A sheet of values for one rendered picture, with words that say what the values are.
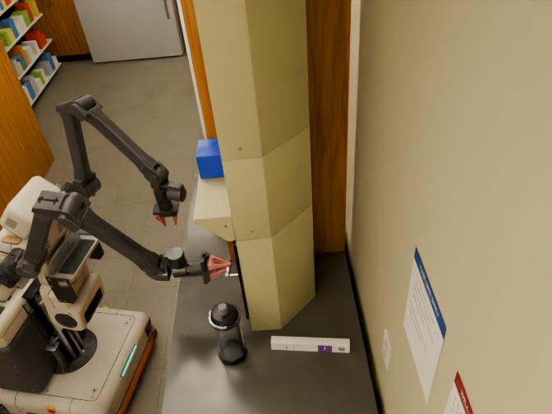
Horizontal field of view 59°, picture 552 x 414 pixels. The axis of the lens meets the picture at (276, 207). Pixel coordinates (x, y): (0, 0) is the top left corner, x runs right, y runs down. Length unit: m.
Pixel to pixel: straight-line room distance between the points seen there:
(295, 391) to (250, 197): 0.69
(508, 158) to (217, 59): 0.73
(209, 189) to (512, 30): 1.11
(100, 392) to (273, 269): 1.37
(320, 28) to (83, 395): 2.04
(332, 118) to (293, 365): 0.86
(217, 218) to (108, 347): 1.52
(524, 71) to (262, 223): 0.99
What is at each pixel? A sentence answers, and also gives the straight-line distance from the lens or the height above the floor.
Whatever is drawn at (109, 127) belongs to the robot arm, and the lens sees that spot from 1.95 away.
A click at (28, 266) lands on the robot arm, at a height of 1.27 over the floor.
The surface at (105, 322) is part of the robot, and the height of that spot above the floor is 0.28.
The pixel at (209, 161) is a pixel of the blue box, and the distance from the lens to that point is 1.55.
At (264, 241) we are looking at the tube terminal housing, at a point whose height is 1.40.
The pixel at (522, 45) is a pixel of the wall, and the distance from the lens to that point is 0.62.
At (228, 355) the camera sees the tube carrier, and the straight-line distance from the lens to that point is 1.74.
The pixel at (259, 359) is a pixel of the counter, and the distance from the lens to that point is 1.79.
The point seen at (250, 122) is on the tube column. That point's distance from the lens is 1.24.
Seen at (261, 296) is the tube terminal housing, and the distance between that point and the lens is 1.70.
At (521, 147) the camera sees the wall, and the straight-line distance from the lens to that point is 0.62.
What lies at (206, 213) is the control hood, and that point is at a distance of 1.46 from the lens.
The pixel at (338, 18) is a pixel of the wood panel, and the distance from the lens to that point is 1.54.
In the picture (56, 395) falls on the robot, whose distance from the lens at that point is 2.78.
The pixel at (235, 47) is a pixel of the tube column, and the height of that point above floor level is 2.02.
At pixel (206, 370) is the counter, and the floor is 0.94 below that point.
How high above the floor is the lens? 2.45
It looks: 40 degrees down
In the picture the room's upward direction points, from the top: 6 degrees counter-clockwise
